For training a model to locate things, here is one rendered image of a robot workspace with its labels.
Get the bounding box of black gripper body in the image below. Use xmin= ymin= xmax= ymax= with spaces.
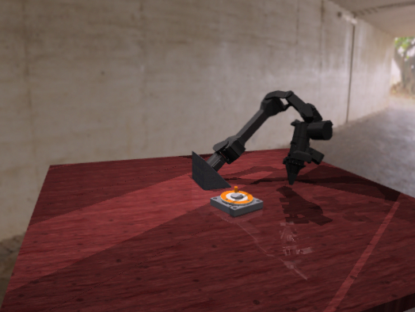
xmin=282 ymin=137 xmax=312 ymax=165

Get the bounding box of orange round plate with tab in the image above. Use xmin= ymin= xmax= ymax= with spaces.
xmin=220 ymin=186 xmax=253 ymax=206

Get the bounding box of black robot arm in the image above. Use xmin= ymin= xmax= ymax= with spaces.
xmin=206 ymin=90 xmax=333 ymax=172

